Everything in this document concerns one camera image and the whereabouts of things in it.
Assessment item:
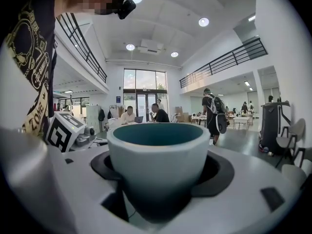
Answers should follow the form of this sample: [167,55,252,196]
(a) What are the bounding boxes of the white table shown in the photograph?
[233,116,251,131]

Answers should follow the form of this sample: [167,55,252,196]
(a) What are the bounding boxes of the grey chair with black legs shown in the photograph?
[275,117,307,168]
[281,147,312,190]

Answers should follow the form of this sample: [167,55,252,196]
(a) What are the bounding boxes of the black and white bag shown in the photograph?
[216,113,228,134]

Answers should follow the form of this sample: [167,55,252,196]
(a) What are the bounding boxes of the tall black machine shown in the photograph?
[259,101,291,156]

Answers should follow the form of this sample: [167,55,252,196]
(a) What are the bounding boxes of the black head-worn camera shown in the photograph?
[117,0,137,20]

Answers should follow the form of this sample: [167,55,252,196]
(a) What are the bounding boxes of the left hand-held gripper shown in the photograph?
[45,112,109,153]

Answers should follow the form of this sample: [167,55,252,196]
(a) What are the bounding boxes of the person's black printed t-shirt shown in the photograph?
[3,0,58,141]

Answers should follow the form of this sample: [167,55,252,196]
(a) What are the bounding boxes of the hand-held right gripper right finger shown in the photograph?
[158,145,302,234]

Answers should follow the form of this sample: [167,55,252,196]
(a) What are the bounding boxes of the cardboard boxes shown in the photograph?
[174,106,191,123]

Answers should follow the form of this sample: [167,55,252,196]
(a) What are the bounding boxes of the white ceiling air conditioner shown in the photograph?
[136,39,164,56]

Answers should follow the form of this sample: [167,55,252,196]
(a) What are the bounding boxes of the white ceiling pipe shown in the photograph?
[105,59,182,70]

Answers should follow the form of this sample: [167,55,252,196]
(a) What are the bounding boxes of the glass entrance doors with windows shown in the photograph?
[123,68,168,123]

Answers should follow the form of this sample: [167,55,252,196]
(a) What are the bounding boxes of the white cup with teal inside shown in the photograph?
[106,122,211,224]

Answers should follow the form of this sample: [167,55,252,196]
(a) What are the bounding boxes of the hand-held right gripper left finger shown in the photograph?
[48,144,147,234]

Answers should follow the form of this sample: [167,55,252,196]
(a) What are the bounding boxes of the black balcony railing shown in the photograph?
[179,37,268,89]
[56,13,108,84]

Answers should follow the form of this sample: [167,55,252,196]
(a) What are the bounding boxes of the white locker cabinet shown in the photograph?
[85,105,102,134]

